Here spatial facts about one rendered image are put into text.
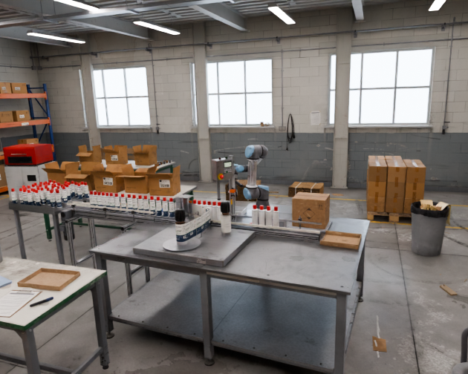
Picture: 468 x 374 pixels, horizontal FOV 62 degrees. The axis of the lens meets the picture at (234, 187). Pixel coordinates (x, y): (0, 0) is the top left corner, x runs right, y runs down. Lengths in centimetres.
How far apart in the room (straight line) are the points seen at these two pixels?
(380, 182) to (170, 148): 544
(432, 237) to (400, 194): 143
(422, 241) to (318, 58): 477
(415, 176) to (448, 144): 239
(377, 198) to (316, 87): 317
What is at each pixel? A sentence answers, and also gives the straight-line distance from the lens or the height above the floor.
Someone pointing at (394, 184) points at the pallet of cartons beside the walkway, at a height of 61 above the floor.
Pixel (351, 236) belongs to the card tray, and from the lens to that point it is 349.
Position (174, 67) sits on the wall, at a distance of 982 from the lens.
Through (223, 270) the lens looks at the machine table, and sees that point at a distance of 283.
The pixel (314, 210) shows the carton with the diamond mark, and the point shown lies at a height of 102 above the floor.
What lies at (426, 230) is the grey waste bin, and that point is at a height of 35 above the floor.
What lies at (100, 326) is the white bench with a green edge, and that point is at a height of 38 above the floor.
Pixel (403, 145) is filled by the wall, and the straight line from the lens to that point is 878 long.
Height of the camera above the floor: 204
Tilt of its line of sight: 13 degrees down
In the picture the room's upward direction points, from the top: 2 degrees counter-clockwise
